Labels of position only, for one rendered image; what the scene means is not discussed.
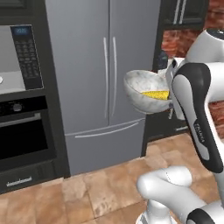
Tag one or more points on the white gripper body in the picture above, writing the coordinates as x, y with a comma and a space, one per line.
170, 76

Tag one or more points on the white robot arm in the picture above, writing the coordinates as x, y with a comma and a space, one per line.
192, 96

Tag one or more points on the yellow corn cob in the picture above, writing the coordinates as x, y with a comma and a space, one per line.
156, 94

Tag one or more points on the white marble bowl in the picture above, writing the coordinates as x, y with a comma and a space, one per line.
143, 102

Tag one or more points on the grey double-door fridge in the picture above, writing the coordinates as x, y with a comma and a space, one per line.
87, 73

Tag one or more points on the black microwave oven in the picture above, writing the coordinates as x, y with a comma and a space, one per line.
27, 55

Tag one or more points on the dark blue jar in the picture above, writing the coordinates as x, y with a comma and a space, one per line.
162, 59

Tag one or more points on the black tall appliance cabinet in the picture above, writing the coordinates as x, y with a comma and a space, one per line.
55, 96

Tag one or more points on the black built-in oven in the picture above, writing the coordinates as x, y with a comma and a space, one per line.
23, 137

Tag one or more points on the black wall cupboard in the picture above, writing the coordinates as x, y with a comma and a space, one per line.
186, 11

